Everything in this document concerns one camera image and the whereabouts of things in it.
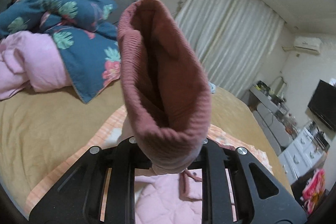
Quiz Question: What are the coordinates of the pink quilted jacket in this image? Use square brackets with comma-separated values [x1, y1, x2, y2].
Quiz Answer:
[116, 0, 238, 224]

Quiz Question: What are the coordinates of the orange white plaid blanket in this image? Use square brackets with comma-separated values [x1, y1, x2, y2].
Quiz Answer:
[24, 106, 272, 215]

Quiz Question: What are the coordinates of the red pink patterned cloth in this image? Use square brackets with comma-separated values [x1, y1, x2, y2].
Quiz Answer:
[301, 169, 325, 215]

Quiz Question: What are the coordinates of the white drawer cabinet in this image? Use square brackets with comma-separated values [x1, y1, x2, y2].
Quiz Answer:
[278, 128, 327, 185]

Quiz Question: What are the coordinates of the grey curved desk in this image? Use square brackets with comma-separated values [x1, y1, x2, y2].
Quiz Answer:
[248, 86, 293, 156]

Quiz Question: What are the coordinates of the light blue garment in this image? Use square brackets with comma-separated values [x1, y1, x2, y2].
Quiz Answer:
[209, 82, 217, 94]

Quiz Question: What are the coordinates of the white striped curtain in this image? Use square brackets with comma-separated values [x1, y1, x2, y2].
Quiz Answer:
[175, 0, 285, 97]

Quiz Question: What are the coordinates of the white air conditioner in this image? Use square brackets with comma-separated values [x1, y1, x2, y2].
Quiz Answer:
[294, 36, 322, 55]

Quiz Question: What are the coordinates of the blue floral pink quilt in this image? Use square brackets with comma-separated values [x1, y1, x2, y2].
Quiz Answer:
[1, 0, 121, 103]

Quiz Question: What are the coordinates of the black wall television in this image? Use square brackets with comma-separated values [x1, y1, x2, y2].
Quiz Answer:
[307, 80, 336, 131]

